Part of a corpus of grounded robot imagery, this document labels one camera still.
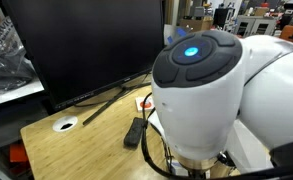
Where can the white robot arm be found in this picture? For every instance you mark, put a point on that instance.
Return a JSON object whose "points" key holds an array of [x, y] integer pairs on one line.
{"points": [[202, 100]]}

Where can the black monitor stand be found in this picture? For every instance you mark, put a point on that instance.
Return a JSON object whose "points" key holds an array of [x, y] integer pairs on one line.
{"points": [[107, 105]]}

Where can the black remote control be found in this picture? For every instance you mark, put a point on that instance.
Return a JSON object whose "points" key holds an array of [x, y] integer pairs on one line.
{"points": [[134, 131]]}

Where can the large black computer monitor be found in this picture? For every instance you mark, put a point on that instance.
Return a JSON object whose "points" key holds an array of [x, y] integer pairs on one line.
{"points": [[86, 43]]}

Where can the cardboard box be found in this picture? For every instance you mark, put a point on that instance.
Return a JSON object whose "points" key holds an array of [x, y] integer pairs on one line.
{"points": [[196, 24]]}

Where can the grey metal cabinet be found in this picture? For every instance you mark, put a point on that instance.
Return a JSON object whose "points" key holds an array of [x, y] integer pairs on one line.
{"points": [[252, 26]]}

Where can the black plastic bag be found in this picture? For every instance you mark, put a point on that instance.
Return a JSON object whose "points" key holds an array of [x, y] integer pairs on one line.
{"points": [[6, 70]]}

